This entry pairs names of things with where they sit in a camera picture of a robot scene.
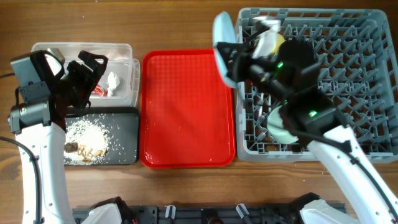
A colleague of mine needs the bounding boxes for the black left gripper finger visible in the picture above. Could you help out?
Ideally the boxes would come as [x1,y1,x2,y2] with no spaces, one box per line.
[78,50,108,78]
[61,63,75,81]

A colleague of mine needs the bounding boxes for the light blue plate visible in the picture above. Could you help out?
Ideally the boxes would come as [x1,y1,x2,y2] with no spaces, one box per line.
[212,11,237,88]

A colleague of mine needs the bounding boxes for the red strawberry candy wrapper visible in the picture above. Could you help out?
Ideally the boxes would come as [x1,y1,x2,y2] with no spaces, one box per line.
[91,85,108,96]

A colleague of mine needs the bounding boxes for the white tissue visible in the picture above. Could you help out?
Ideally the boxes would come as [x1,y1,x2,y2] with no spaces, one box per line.
[107,72,120,96]

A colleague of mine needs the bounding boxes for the yellow plastic cup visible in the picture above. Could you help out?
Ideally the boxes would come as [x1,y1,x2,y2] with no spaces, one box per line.
[271,34,285,54]

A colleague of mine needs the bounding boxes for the rice and food scraps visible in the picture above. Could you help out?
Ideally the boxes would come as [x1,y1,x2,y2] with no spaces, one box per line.
[63,113,137,165]

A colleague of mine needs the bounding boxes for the mint green bowl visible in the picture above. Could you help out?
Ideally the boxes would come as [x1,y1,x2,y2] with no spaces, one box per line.
[267,106,299,144]

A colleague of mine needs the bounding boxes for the white plastic fork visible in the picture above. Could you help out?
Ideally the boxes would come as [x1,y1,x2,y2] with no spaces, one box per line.
[257,93,264,119]

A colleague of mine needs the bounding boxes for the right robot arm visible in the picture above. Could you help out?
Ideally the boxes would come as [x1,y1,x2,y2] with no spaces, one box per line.
[214,40,397,223]

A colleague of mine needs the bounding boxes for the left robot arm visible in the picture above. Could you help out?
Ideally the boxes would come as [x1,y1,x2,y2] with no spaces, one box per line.
[9,56,108,223]

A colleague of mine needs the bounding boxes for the clear plastic waste bin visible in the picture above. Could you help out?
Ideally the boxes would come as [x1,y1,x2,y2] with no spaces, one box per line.
[32,42,141,107]

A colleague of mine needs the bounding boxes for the black food waste tray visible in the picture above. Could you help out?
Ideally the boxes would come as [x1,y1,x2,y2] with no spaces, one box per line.
[60,106,140,166]

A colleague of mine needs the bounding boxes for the grey dishwasher rack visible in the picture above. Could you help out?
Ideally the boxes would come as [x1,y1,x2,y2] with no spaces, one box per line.
[235,7,397,163]

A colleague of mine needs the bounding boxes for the red serving tray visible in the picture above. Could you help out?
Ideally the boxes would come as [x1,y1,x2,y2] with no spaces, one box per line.
[139,49,236,169]

